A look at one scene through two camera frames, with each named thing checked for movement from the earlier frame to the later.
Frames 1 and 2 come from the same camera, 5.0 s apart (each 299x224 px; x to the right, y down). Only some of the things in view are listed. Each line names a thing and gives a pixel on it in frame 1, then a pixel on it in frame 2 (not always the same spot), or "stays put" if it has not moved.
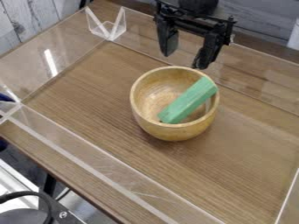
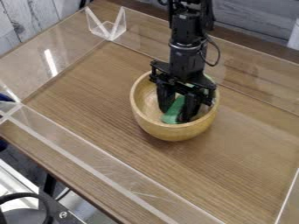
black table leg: x=50 y=185 stays put
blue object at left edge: x=4 y=97 stays put
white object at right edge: x=294 y=41 stays put
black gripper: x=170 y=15 → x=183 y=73
